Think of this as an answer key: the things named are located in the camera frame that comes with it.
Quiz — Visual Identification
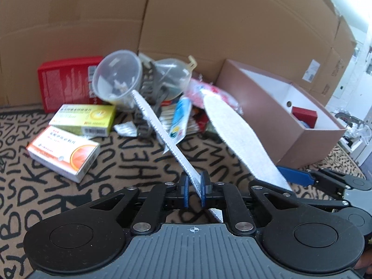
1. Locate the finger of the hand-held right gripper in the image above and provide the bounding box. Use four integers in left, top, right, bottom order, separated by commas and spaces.
292, 191, 351, 211
277, 166, 356, 194

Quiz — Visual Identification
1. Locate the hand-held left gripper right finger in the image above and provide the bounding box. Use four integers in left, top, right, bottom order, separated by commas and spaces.
200, 171, 309, 236

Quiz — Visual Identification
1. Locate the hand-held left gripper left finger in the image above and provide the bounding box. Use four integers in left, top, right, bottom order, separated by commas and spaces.
87, 172, 190, 235

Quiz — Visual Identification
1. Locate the white terry insole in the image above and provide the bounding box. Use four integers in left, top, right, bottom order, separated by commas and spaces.
203, 95, 293, 193
132, 90, 224, 224

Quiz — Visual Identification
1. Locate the brown cardboard box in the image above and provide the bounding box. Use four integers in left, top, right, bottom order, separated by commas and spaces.
216, 59, 348, 169

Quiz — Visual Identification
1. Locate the letter print mat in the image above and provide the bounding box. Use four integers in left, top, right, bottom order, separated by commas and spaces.
0, 105, 367, 279

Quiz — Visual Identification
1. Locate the small red box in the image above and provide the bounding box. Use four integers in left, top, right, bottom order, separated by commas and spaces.
291, 106, 318, 129

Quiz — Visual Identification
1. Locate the white furniture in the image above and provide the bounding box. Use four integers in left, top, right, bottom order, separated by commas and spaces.
327, 39, 372, 169

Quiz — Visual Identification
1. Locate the stack of cotton swab packets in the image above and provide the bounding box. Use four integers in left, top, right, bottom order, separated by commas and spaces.
159, 100, 221, 136

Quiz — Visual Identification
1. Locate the blue and white tube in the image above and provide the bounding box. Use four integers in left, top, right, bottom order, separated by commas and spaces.
168, 97, 193, 145

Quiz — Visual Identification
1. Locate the silver foil blister pack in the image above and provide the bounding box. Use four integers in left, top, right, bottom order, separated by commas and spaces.
113, 122, 138, 138

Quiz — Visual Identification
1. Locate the pink and white packet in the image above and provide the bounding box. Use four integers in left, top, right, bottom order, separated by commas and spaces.
183, 78, 243, 115

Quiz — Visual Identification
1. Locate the clear plastic bowl with tab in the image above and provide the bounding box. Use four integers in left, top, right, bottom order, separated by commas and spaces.
153, 55, 199, 101

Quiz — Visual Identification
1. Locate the grey plastic rack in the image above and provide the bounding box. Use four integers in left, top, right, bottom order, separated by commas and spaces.
134, 60, 172, 140

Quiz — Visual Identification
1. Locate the yellow-green medicine box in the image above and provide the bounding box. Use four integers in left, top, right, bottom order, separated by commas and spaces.
48, 104, 117, 138

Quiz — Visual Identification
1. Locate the orange and white medicine box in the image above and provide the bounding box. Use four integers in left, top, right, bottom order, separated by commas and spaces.
26, 125, 101, 184

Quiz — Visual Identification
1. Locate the clear plastic cup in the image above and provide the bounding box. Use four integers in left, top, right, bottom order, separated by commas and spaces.
92, 50, 143, 111

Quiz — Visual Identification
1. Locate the large red box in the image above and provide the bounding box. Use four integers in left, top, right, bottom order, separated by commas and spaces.
37, 56, 106, 114

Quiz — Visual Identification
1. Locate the large cardboard sheet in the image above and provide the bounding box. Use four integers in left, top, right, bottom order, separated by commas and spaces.
0, 0, 359, 106

